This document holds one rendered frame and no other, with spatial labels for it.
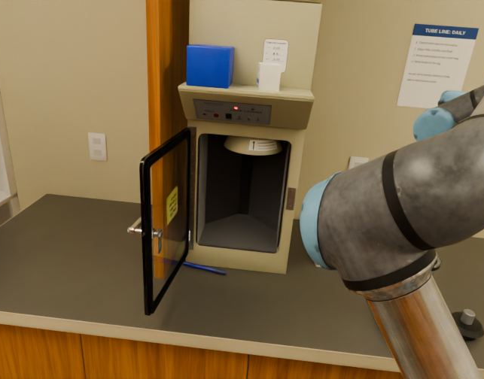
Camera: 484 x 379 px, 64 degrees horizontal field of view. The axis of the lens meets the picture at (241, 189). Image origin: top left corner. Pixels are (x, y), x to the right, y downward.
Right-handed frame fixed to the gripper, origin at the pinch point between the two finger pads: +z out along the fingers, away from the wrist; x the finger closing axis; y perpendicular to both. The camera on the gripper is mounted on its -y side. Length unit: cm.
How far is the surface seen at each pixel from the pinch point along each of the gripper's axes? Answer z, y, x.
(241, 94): -29, 20, 43
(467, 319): 20.2, -5.5, -16.4
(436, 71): -34, 56, -32
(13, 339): 40, 17, 101
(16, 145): 12, 97, 120
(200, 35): -40, 35, 52
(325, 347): 25.9, -5.7, 21.6
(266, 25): -44, 30, 36
